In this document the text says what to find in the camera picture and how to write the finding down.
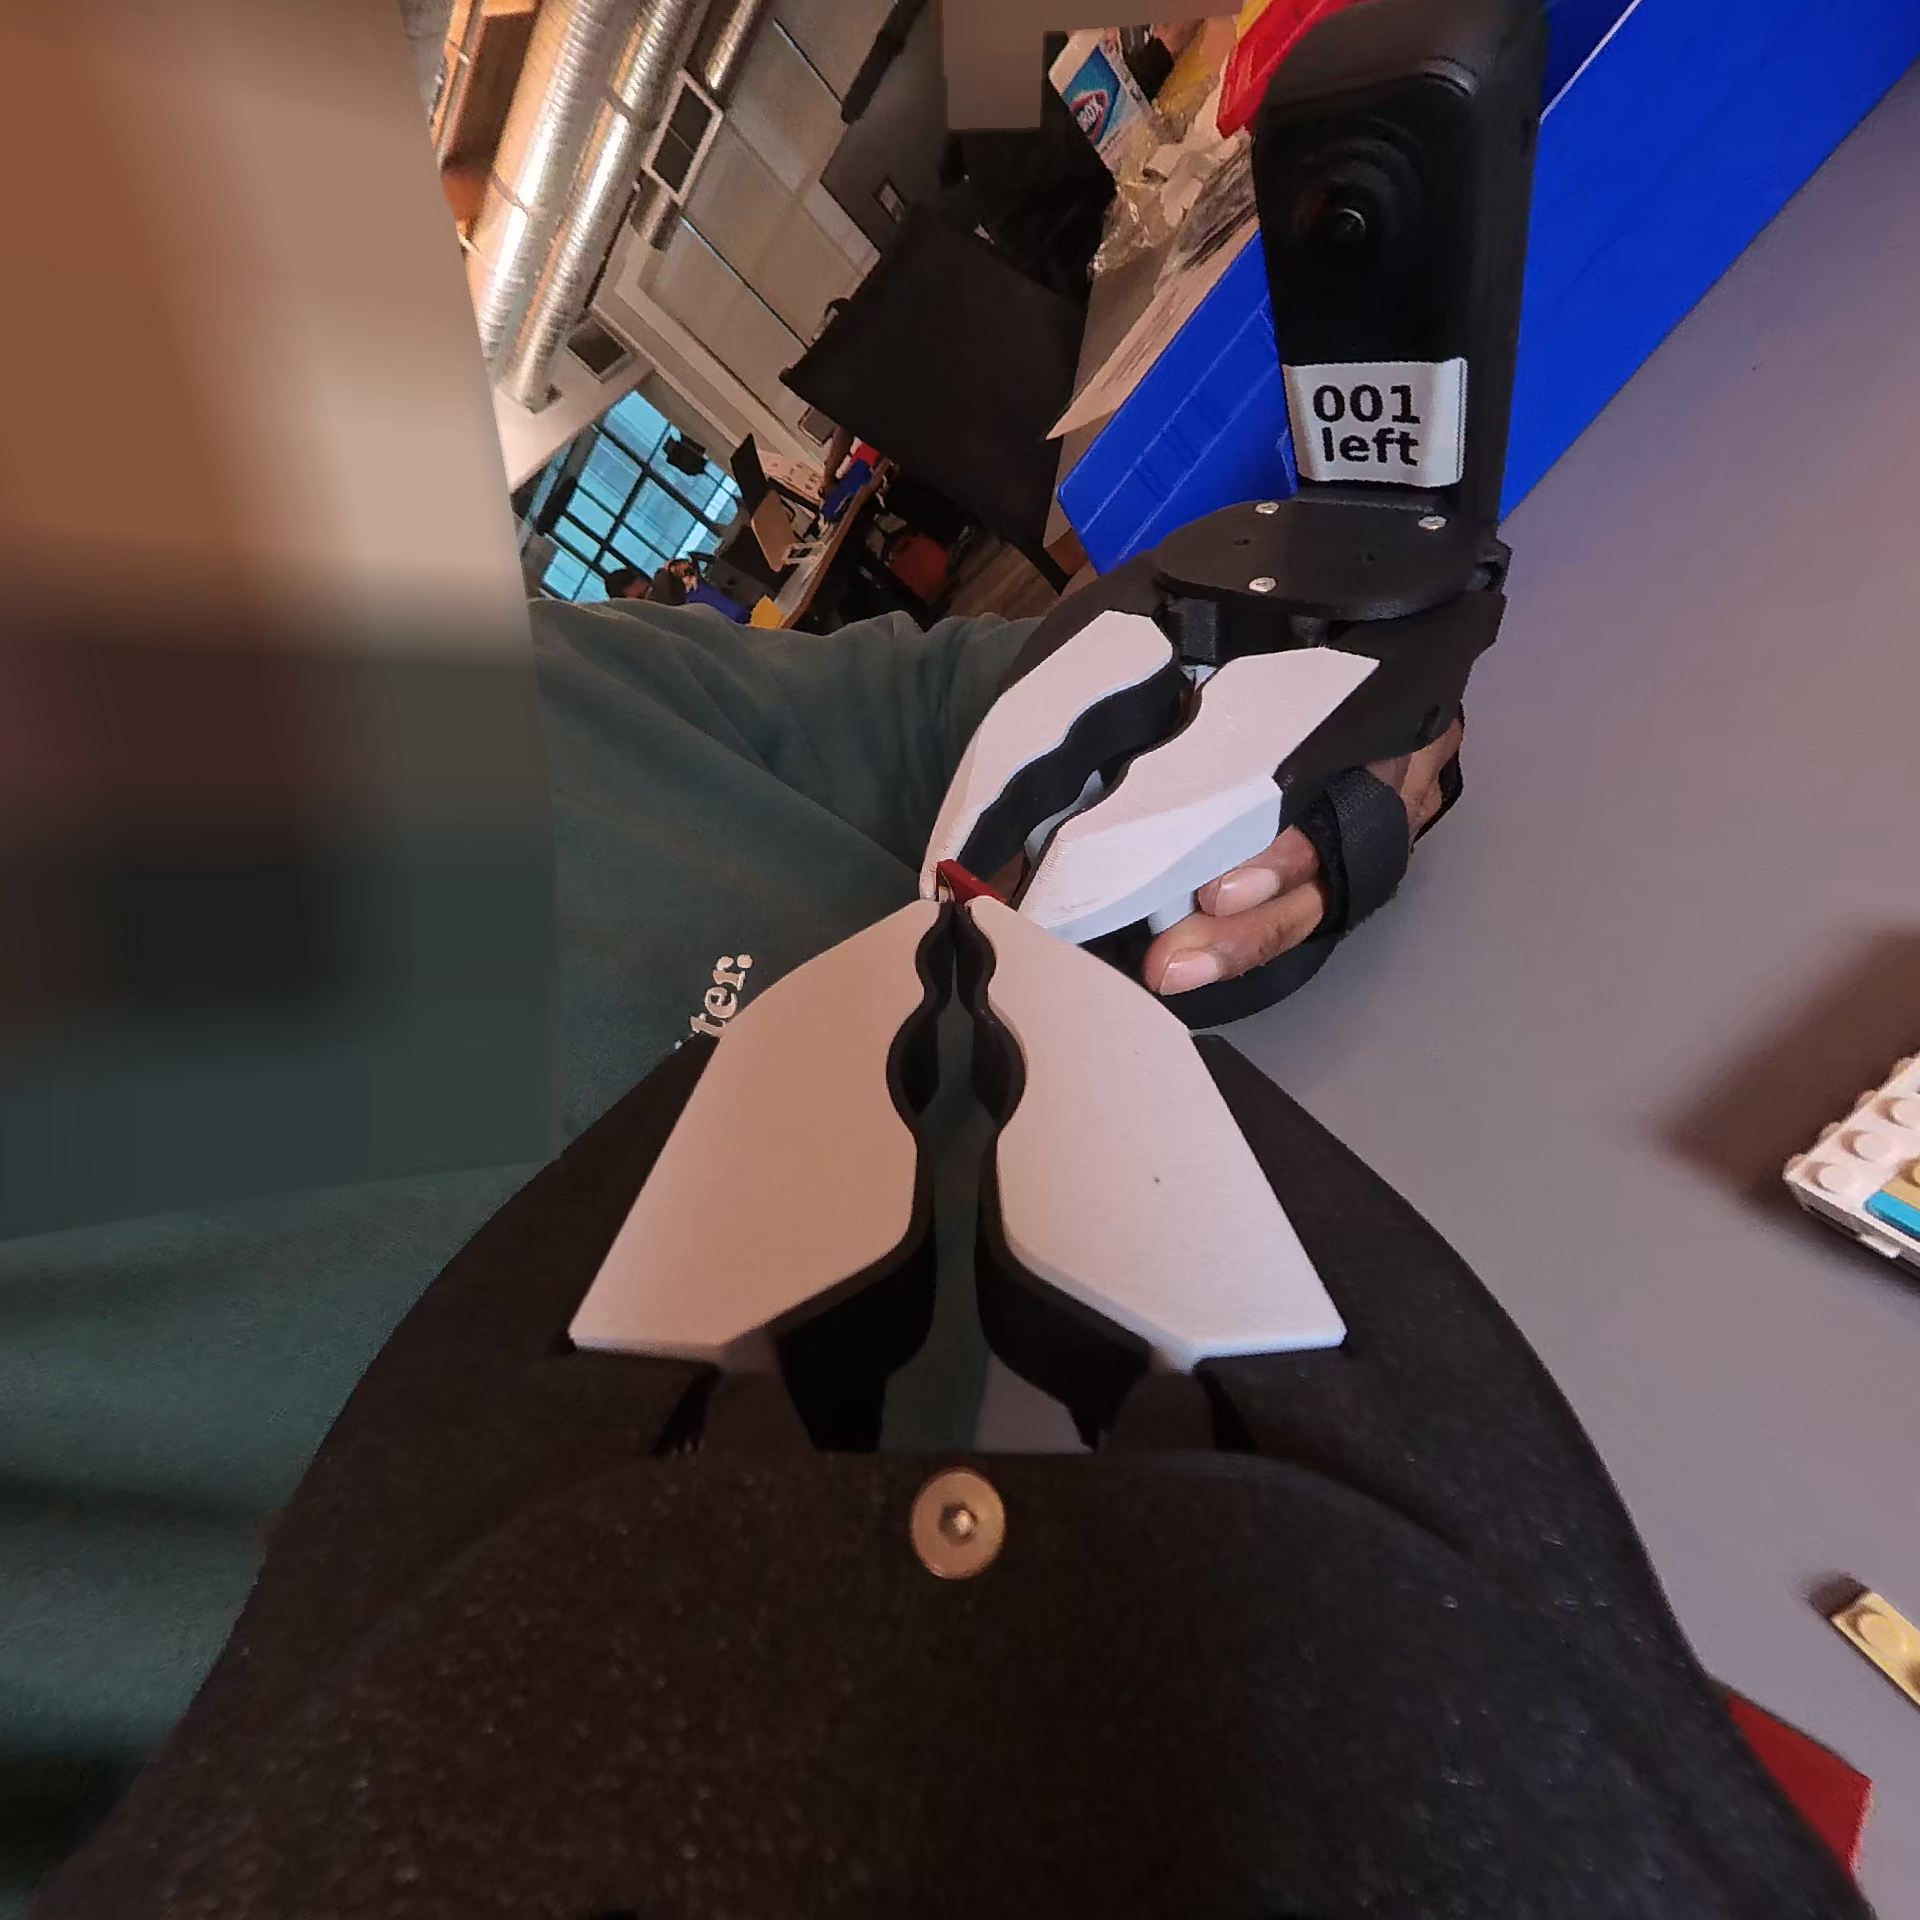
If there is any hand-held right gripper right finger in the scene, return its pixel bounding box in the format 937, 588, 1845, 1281
965, 900, 1352, 1373

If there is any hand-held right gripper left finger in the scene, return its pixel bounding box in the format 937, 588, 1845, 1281
568, 900, 963, 1373

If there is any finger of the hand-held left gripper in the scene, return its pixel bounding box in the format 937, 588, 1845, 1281
1035, 644, 1383, 947
920, 607, 1193, 903

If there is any red toy brick truck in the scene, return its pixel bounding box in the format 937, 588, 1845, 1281
1784, 1049, 1920, 1277

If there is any tan long brick plate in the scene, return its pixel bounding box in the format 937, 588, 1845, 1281
1832, 1575, 1920, 1710

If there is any person's left forearm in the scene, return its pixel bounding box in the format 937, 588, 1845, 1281
569, 599, 1051, 886

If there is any person's left hand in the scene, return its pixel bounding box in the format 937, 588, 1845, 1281
1144, 717, 1471, 1033

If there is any blue storage bin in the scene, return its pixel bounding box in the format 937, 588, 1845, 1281
1057, 0, 1920, 579

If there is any red plastic bin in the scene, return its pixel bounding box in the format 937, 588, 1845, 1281
1216, 0, 1354, 139

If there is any white wipes container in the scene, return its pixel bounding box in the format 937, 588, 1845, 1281
1049, 29, 1162, 156

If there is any person in green sweatshirt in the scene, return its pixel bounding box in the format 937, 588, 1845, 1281
0, 597, 1051, 1906

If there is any silver ventilation duct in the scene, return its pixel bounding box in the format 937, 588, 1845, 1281
477, 0, 768, 414

